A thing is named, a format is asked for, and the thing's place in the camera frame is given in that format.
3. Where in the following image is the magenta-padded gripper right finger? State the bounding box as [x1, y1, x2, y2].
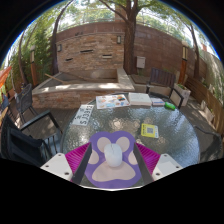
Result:
[133, 142, 184, 184]

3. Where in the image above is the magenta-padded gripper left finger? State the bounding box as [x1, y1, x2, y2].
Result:
[39, 142, 93, 185]

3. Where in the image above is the white computer mouse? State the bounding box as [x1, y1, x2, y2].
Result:
[103, 142, 124, 168]

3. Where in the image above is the purple paw-shaped mouse pad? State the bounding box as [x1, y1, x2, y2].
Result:
[83, 130, 143, 189]

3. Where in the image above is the yellow square card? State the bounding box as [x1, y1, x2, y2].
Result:
[140, 123, 160, 139]

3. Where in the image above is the black metal armchair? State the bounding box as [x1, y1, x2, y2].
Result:
[0, 109, 64, 168]
[196, 124, 224, 161]

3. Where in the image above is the white number plate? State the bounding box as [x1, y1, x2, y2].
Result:
[72, 104, 96, 127]

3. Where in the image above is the small green bottle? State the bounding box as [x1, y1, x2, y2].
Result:
[164, 101, 177, 111]

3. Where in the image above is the small blue-white book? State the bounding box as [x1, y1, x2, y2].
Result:
[150, 97, 166, 107]

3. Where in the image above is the white flat box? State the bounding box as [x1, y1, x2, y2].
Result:
[128, 92, 153, 107]

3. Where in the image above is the black mesh chair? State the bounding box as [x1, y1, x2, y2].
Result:
[14, 83, 38, 118]

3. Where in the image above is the white planter box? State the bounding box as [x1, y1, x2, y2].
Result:
[169, 83, 192, 108]

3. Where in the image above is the colourful picture sheet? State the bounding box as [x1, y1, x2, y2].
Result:
[95, 94, 131, 110]

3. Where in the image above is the wooden stick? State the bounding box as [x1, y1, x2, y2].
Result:
[44, 72, 64, 84]

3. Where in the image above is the dark wooden bench chair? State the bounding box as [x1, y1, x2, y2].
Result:
[145, 67, 185, 109]

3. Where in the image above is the large tree trunk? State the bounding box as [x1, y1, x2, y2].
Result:
[99, 0, 148, 75]

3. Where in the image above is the wooden garden lamp post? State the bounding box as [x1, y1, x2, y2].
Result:
[29, 45, 38, 88]
[178, 40, 190, 84]

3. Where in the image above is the grey wall utility box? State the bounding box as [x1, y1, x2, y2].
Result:
[136, 55, 147, 70]

